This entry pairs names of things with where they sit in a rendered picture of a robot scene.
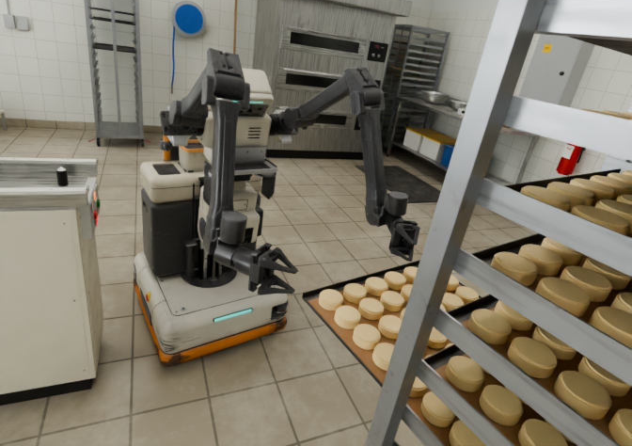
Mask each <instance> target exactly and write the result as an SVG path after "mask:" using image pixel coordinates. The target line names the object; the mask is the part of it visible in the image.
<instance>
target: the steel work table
mask: <svg viewBox="0 0 632 446"><path fill-rule="evenodd" d="M396 99H397V100H399V101H398V105H397V110H396V114H395V118H394V122H393V126H392V130H391V135H390V139H389V143H388V147H387V156H389V155H390V151H391V147H392V143H393V144H395V145H397V146H399V147H401V148H403V149H405V150H406V151H409V152H411V153H413V154H415V155H416V156H418V157H420V158H422V159H424V160H426V161H427V162H429V163H431V164H433V165H435V166H437V167H440V168H442V169H444V170H446V171H447V170H448V167H445V166H443V165H441V164H440V162H441V161H435V160H433V159H431V158H429V157H427V156H425V155H423V154H421V153H419V151H414V150H412V149H410V148H408V147H406V146H404V144H403V142H394V141H393V138H394V135H395V130H396V126H397V122H398V117H399V114H400V110H401V105H402V102H405V103H408V104H412V105H415V106H418V107H421V108H424V109H427V110H430V111H431V112H430V116H429V119H428V122H427V126H426V129H430V126H431V122H432V118H433V115H434V112H435V113H437V114H440V115H443V116H446V117H449V118H452V119H457V120H460V121H462V120H463V117H464V116H462V115H459V114H457V111H458V110H455V109H454V108H452V107H451V104H450V100H454V101H460V102H465V101H462V100H458V99H454V98H452V97H449V98H448V99H447V100H446V101H445V102H444V103H443V104H428V103H427V102H425V101H424V100H423V99H417V98H407V97H399V96H397V97H396ZM465 103H467V102H465ZM500 133H501V134H504V135H533V138H532V140H531V142H530V145H529V149H528V152H527V154H526V157H525V160H524V162H523V165H522V167H521V169H520V172H519V174H518V177H517V180H516V182H515V183H521V182H522V179H523V176H524V174H525V171H526V169H527V166H528V163H529V159H530V158H531V155H532V153H533V150H534V147H535V145H536V142H537V140H538V137H539V136H542V135H536V134H533V133H529V132H526V131H522V130H518V129H515V128H512V127H511V128H507V127H503V126H502V128H501V131H500ZM484 178H485V179H487V180H490V181H492V182H495V183H499V184H501V185H509V184H511V183H508V182H506V181H504V180H502V179H500V178H498V177H496V176H494V175H492V174H490V173H487V172H486V174H485V177H484Z"/></svg>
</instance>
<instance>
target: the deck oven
mask: <svg viewBox="0 0 632 446"><path fill-rule="evenodd" d="M411 7H412V2H411V1H406V0H258V2H257V14H256V27H255V39H254V53H253V65H252V70H261V71H263V72H265V74H266V76H267V79H268V82H269V85H270V88H271V90H272V96H273V98H274V102H273V104H272V105H271V107H270V109H269V110H268V112H267V113H266V114H267V115H271V114H274V112H275V111H276V110H286V109H287V108H291V107H298V106H299V105H301V104H304V103H306V102H308V101H309V100H311V99H312V98H313V97H315V96H316V95H318V94H319V93H320V92H322V91H323V90H325V89H326V88H328V87H329V86H331V85H332V84H333V83H335V82H336V81H338V80H339V79H340V78H341V77H342V76H343V75H344V71H345V70H346V69H348V68H367V70H368V71H369V73H370V74H371V76H372V78H373V79H374V80H375V82H376V83H377V85H378V86H379V88H380V89H382V85H383V81H384V76H385V71H386V66H387V59H388V54H389V49H390V44H391V40H392V36H393V31H394V26H395V22H396V17H409V15H410V10H411ZM350 96H351V94H350V95H348V96H347V97H345V98H344V99H342V100H341V101H339V102H337V103H336V104H334V105H332V106H330V107H329V108H327V109H326V110H325V111H323V112H322V113H320V114H319V117H317V118H316V119H315V122H314V124H313V125H311V126H308V127H307V129H306V130H303V128H302V127H298V133H297V134H296V135H291V138H292V143H291V144H280V143H279V142H278V141H277V140H276V139H275V138H274V137H273V136H272V135H269V139H268V143H267V145H266V146H264V147H266V152H265V157H266V158H307V159H348V160H363V151H362V142H361V133H360V126H359V121H358V117H357V115H352V110H351V102H350Z"/></svg>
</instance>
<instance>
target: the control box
mask: <svg viewBox="0 0 632 446"><path fill-rule="evenodd" d="M97 181H98V180H97V178H87V182H86V185H85V187H87V185H89V192H88V194H87V195H88V206H87V207H86V208H79V211H80V216H81V224H82V233H83V239H92V238H93V235H94V231H95V228H96V227H97V223H98V217H97V221H96V219H94V211H97V213H98V216H99V212H100V207H97V199H99V192H97V183H98V182H97ZM94 192H95V194H96V199H94ZM92 201H93V210H92V208H91V202H92Z"/></svg>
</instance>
